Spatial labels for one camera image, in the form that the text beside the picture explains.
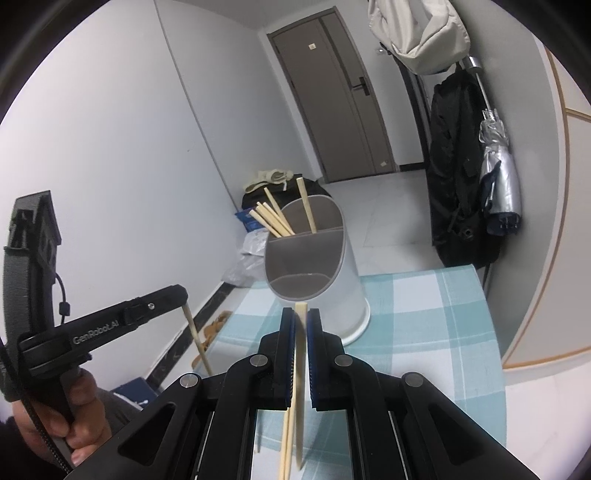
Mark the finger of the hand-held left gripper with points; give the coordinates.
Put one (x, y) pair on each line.
(161, 299)

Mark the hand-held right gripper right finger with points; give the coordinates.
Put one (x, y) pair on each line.
(315, 360)

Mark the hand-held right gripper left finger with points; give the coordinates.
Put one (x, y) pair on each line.
(288, 360)

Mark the wooden chopstick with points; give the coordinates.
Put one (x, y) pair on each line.
(301, 323)
(261, 227)
(272, 219)
(285, 443)
(307, 205)
(198, 341)
(279, 210)
(265, 224)

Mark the white and grey utensil holder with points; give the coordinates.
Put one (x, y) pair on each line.
(323, 295)

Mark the person's left hand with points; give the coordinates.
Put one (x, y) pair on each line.
(87, 406)

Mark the brown suede shoe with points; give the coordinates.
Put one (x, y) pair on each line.
(199, 361)

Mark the large grey plastic parcel bag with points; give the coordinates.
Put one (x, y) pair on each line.
(244, 272)

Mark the dark blue box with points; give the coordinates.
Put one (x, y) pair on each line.
(136, 392)

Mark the teal plaid tablecloth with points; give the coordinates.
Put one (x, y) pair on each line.
(415, 323)

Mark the small grey plastic parcel bag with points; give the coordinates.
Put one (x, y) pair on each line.
(254, 242)

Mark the cream cloth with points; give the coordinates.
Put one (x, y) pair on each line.
(268, 177)

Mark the black bag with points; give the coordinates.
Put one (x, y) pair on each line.
(314, 189)

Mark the black hanging jacket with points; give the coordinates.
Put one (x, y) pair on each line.
(455, 175)

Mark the silver folded umbrella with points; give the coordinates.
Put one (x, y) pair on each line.
(501, 184)

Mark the grey-brown door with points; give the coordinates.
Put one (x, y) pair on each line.
(332, 101)

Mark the dark framed door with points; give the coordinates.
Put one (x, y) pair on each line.
(413, 120)

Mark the white cabinet panel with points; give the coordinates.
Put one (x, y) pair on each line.
(545, 230)

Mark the metal hanging rod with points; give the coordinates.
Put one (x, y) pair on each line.
(473, 63)

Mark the white hanging bag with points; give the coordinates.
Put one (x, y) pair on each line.
(415, 32)

